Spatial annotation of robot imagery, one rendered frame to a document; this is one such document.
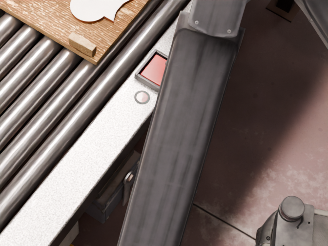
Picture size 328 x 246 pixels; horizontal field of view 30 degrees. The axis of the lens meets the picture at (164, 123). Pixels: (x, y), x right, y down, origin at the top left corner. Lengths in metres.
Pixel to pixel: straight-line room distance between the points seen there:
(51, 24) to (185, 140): 0.79
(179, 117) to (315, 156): 1.78
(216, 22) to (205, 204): 1.66
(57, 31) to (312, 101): 1.34
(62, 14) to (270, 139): 1.18
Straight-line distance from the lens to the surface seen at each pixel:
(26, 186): 1.14
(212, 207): 2.12
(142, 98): 1.21
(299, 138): 2.30
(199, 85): 0.52
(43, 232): 1.11
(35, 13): 1.30
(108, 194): 1.22
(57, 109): 1.20
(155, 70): 1.23
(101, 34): 1.26
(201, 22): 0.48
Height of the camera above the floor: 1.97
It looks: 62 degrees down
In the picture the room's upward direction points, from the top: 11 degrees clockwise
